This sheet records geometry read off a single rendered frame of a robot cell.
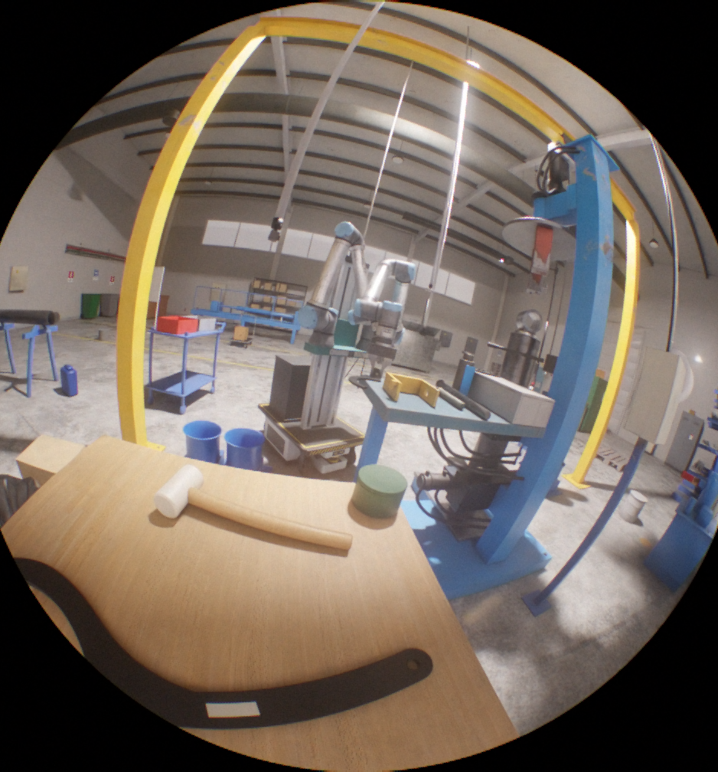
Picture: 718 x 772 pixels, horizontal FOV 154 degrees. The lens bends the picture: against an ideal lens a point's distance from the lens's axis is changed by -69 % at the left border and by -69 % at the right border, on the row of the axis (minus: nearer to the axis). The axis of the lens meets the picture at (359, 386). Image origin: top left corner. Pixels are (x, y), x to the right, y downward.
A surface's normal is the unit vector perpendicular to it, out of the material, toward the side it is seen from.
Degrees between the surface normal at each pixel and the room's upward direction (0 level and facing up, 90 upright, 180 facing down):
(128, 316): 90
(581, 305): 90
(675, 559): 90
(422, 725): 0
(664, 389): 90
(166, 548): 0
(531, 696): 0
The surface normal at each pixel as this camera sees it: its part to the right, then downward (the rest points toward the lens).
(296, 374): 0.66, 0.32
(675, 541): -0.96, -0.16
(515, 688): 0.22, -0.95
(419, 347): 0.10, 0.26
